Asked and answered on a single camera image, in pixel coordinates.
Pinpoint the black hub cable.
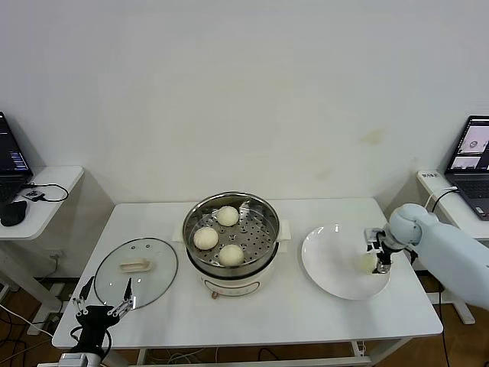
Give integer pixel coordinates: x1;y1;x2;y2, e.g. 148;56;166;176
22;182;70;203

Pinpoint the glass lid with cream handle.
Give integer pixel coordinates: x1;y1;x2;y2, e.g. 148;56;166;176
92;237;180;310

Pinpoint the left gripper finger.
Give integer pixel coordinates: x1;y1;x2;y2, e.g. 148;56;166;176
71;275;96;317
106;278;135;318

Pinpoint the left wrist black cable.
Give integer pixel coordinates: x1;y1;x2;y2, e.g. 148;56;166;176
69;327;114;359

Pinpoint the white coiled cable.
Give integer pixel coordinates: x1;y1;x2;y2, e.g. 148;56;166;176
147;346;217;364

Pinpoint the white table frame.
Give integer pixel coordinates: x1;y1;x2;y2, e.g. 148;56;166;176
78;338;419;367

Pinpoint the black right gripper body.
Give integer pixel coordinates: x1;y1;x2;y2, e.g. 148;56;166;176
377;242;394;267

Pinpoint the stainless steel steamer basket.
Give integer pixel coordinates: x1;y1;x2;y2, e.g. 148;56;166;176
181;191;280;268

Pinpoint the white floor cable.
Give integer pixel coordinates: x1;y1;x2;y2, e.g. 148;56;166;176
0;304;54;338

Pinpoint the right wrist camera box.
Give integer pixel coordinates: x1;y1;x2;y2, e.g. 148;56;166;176
363;228;385;254

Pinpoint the white steamed baozi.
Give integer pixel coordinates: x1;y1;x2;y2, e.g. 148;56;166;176
193;226;219;251
216;205;241;228
219;244;245;268
357;254;377;275

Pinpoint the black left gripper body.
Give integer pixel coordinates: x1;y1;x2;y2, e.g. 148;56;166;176
74;304;118;355

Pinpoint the white round plate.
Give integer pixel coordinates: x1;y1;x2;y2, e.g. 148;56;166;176
300;223;391;301

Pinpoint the white side desk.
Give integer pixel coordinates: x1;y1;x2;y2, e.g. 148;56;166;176
415;170;489;326
0;165;85;326

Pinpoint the black cable with adapter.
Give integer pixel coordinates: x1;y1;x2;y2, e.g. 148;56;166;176
430;189;459;367

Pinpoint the black laptop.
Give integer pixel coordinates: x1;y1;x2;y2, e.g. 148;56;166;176
0;111;34;206

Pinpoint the white laptop cable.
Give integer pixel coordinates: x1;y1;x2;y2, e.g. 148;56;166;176
423;186;458;215

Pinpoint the grey laptop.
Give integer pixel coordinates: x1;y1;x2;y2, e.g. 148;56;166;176
444;115;489;222

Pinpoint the black computer mouse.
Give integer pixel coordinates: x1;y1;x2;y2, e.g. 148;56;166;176
0;200;29;227

